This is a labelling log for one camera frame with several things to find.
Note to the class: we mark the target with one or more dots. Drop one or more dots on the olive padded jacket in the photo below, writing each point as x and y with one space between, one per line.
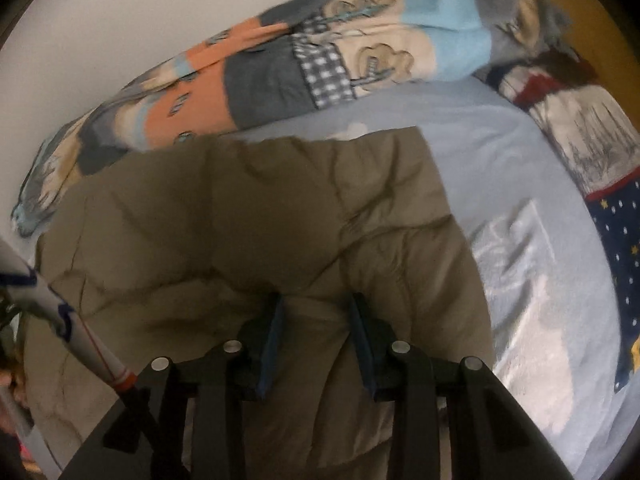
250 220

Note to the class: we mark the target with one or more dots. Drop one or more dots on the wooden headboard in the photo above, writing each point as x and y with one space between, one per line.
590 5

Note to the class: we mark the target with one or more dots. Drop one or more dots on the light blue cloud bed sheet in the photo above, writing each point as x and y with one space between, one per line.
500 170

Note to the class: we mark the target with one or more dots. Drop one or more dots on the patchwork printed blanket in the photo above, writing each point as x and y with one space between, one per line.
260 75

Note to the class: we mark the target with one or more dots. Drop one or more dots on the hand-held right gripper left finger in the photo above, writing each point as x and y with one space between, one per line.
272 342

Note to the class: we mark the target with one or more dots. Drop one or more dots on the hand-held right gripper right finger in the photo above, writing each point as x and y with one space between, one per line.
361 347

